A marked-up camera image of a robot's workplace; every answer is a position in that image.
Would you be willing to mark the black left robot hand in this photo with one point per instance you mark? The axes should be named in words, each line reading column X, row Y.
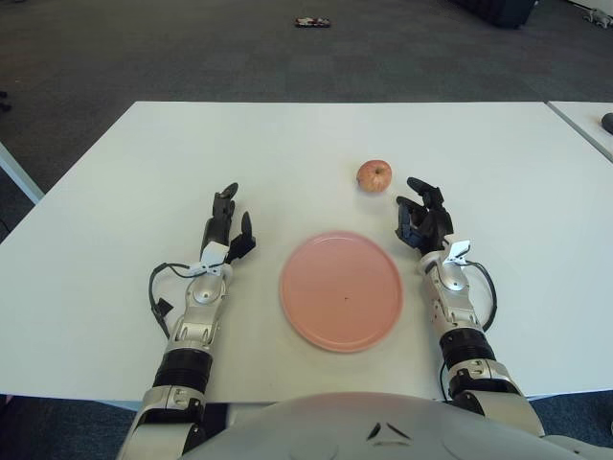
column 219, row 232

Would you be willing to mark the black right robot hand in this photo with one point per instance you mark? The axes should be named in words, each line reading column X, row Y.
column 436, row 223

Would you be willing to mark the red yellow apple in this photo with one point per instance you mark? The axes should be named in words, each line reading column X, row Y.
column 375, row 176

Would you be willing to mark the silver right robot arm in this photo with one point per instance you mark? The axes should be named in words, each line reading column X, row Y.
column 452, row 282

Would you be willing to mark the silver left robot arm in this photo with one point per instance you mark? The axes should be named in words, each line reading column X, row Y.
column 206, row 292

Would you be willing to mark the pink round plate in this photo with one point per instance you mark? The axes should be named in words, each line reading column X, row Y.
column 341, row 292

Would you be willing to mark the white neighbouring table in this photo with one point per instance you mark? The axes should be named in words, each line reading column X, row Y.
column 589, row 120
column 19, row 177

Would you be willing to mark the silver robot torso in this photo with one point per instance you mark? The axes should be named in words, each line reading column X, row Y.
column 311, row 426

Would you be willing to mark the dark blue bulky object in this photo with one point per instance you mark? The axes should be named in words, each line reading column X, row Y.
column 503, row 12

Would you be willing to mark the small black red floor object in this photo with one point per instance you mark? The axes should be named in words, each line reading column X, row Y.
column 312, row 22

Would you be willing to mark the black chair caster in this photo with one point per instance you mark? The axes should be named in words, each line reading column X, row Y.
column 4, row 100

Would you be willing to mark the small grey floor toy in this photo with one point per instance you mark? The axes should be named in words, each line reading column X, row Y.
column 598, row 18

